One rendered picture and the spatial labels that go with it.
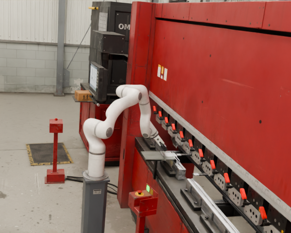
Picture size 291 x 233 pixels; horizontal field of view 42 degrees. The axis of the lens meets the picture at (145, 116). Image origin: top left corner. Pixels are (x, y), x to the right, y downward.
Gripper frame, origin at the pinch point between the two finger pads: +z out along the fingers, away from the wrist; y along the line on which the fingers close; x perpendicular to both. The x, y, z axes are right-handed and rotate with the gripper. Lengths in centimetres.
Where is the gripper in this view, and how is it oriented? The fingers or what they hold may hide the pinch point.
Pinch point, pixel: (164, 147)
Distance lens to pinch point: 331.5
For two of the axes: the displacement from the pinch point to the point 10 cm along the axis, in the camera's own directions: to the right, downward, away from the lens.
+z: 5.5, 7.5, 3.7
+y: -2.4, -2.8, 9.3
